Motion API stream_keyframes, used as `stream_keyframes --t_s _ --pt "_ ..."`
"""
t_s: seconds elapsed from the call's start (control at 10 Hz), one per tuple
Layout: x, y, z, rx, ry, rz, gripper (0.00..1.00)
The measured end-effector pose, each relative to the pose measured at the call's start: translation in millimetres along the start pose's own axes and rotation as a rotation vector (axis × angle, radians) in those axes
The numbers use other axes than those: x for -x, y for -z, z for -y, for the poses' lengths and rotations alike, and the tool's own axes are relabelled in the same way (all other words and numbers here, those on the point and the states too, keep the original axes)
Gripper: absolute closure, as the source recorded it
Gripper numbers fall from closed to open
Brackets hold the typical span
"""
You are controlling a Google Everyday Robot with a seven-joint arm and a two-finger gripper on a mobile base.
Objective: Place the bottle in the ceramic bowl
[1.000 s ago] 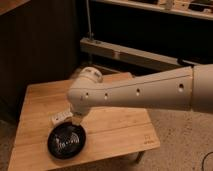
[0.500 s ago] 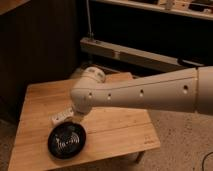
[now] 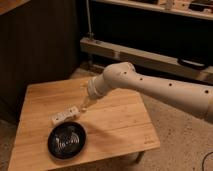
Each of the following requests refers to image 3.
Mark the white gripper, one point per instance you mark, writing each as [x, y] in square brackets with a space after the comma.
[97, 88]

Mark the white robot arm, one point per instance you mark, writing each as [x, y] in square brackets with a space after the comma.
[196, 99]

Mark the black ceramic bowl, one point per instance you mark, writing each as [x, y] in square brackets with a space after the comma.
[66, 140]

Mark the wooden table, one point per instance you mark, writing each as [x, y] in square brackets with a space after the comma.
[118, 124]

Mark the wooden shelf beam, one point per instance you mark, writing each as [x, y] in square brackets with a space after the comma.
[145, 59]

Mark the metal pole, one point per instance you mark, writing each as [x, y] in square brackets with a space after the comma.
[90, 32]

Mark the upper wooden shelf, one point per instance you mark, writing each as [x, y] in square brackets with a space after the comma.
[185, 8]

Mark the black handle on shelf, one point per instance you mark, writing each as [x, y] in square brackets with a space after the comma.
[192, 65]

